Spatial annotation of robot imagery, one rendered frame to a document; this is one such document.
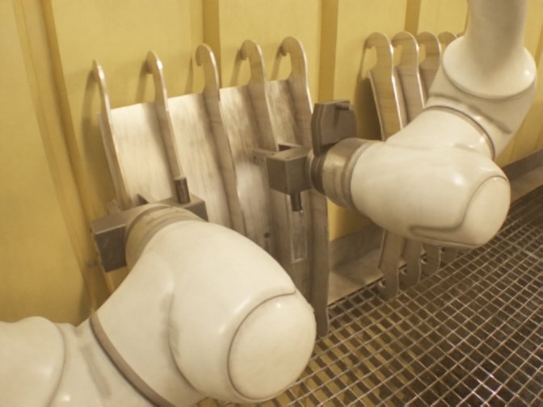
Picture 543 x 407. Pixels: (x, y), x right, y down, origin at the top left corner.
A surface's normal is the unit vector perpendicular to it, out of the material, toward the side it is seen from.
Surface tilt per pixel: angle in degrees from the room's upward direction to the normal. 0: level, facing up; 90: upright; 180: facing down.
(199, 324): 43
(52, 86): 90
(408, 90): 90
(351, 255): 90
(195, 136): 65
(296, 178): 77
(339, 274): 0
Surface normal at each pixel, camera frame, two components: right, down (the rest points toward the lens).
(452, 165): -0.38, -0.58
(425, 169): -0.65, -0.44
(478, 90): -0.52, 0.11
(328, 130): 0.52, 0.22
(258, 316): 0.44, -0.15
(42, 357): 0.33, -0.82
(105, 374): 0.07, -0.40
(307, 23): 0.54, 0.43
